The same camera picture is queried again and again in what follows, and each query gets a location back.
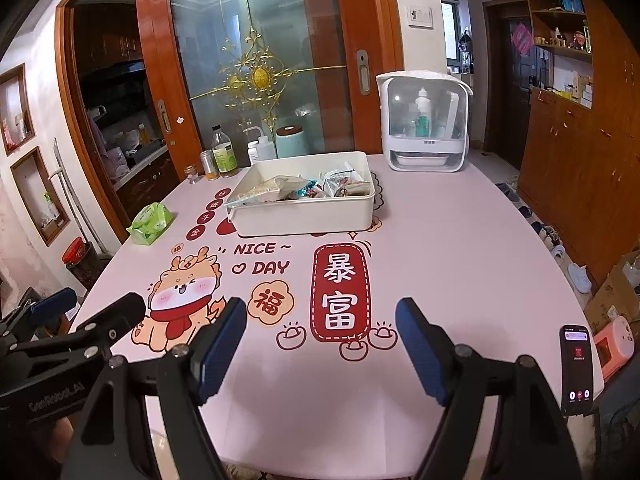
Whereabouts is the wooden wall cabinet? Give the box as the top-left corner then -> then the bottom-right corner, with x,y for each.
520,0 -> 640,281

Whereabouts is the white and teal bottle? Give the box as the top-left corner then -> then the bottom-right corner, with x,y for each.
415,89 -> 433,137

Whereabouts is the grey mop handle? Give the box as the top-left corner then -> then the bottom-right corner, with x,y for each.
54,142 -> 101,256

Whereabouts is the row of small shelf ornaments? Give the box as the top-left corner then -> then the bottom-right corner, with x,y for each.
534,20 -> 593,52

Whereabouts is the teal canister with brown lid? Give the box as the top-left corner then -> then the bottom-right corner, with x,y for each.
276,126 -> 310,158

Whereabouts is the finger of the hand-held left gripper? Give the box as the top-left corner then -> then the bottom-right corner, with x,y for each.
0,287 -> 79,357
10,292 -> 147,376

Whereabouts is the dark wooden kitchen cabinet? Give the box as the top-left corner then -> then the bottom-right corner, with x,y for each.
107,140 -> 181,221

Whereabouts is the white plastic bin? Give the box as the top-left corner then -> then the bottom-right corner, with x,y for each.
225,151 -> 377,237

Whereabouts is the white clear snack packet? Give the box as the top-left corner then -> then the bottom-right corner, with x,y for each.
322,161 -> 373,198

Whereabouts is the orange spice jar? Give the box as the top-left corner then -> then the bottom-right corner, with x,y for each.
200,150 -> 220,181

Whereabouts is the glass bottle with green label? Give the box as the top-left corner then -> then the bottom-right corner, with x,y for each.
211,126 -> 240,178

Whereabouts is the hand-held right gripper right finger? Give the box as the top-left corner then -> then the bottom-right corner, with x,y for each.
395,297 -> 583,480

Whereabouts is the white box with clear door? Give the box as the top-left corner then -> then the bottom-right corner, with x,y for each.
376,71 -> 473,173

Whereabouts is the row of shoes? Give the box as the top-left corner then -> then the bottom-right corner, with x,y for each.
495,175 -> 593,295

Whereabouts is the black smartphone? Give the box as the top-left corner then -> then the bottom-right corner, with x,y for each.
559,325 -> 596,417

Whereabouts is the dark entry door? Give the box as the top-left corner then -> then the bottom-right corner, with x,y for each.
484,2 -> 533,171

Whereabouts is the green tissue pack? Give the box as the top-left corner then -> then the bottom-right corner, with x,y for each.
126,202 -> 176,246

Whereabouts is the cream bread clear packet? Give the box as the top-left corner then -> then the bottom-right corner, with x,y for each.
227,180 -> 283,207

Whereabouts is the dark woven basket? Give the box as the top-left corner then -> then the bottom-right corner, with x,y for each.
67,242 -> 108,288

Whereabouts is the red lid container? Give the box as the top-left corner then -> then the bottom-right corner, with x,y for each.
62,237 -> 86,266

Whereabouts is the pink door poster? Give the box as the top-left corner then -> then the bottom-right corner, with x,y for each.
511,22 -> 535,56

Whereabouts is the person's left hand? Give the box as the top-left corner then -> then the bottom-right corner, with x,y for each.
45,412 -> 76,466

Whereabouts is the white squeeze bottle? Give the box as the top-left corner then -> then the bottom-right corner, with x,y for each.
243,127 -> 277,165

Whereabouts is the pink box device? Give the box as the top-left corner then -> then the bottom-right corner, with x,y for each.
592,316 -> 635,381

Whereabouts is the wooden framed wall niche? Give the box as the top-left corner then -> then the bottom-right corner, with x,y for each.
0,64 -> 37,157
11,146 -> 71,247

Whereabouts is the wooden sliding glass door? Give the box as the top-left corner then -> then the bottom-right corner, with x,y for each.
135,0 -> 406,181

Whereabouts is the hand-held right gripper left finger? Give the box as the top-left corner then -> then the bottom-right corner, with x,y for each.
60,297 -> 249,480

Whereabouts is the window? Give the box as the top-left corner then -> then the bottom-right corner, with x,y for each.
440,0 -> 458,73

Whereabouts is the brown nut cake packet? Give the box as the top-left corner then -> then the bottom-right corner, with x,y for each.
274,175 -> 308,201

